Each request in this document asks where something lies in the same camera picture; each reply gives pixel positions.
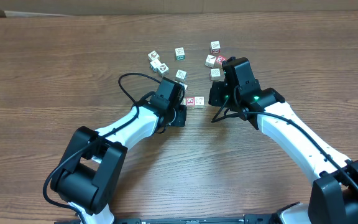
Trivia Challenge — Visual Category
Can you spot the wooden block letter blue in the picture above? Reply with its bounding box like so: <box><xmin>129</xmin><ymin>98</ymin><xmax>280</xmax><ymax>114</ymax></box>
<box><xmin>150</xmin><ymin>58</ymin><xmax>162</xmax><ymax>73</ymax></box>

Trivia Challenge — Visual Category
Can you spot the wooden block pretzel picture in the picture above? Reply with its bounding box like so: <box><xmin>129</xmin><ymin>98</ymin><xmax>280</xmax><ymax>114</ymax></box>
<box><xmin>210</xmin><ymin>68</ymin><xmax>221</xmax><ymax>81</ymax></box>

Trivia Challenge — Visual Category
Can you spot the wooden block green side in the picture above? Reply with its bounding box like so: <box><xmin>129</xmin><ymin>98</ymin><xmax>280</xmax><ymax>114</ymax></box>
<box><xmin>175</xmin><ymin>47</ymin><xmax>185</xmax><ymax>60</ymax></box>

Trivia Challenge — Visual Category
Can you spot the wooden block brown picture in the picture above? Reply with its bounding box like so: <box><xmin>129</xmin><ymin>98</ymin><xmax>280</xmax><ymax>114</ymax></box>
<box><xmin>148</xmin><ymin>50</ymin><xmax>160</xmax><ymax>62</ymax></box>

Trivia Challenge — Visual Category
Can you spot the wooden block teal side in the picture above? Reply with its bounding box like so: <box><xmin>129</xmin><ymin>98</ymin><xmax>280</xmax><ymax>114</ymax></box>
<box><xmin>195</xmin><ymin>96</ymin><xmax>204</xmax><ymax>108</ymax></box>

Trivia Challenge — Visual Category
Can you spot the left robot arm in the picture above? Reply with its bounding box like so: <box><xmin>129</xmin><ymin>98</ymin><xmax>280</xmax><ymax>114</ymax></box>
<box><xmin>43</xmin><ymin>78</ymin><xmax>186</xmax><ymax>223</ymax></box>

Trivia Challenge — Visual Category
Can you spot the wooden block fish picture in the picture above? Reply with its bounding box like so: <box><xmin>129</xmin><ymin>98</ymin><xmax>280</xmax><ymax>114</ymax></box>
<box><xmin>175</xmin><ymin>70</ymin><xmax>187</xmax><ymax>83</ymax></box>

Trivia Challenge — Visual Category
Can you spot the wooden block red side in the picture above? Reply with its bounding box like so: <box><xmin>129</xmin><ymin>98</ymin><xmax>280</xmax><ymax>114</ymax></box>
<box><xmin>210</xmin><ymin>40</ymin><xmax>221</xmax><ymax>54</ymax></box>

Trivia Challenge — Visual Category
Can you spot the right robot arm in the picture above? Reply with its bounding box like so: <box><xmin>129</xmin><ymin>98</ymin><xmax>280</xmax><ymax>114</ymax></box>
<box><xmin>209</xmin><ymin>57</ymin><xmax>358</xmax><ymax>224</ymax></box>

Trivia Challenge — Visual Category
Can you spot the wooden block ice cream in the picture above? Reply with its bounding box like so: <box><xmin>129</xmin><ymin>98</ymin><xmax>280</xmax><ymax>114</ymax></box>
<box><xmin>179</xmin><ymin>82</ymin><xmax>188</xmax><ymax>92</ymax></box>

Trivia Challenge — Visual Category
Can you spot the wooden block round picture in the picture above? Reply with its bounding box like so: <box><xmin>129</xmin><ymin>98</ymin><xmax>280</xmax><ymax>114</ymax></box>
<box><xmin>157</xmin><ymin>63</ymin><xmax>169</xmax><ymax>77</ymax></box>

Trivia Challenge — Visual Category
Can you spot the wooden block brush picture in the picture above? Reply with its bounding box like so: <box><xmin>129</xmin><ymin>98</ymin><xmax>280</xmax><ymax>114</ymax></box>
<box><xmin>205</xmin><ymin>55</ymin><xmax>216</xmax><ymax>68</ymax></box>

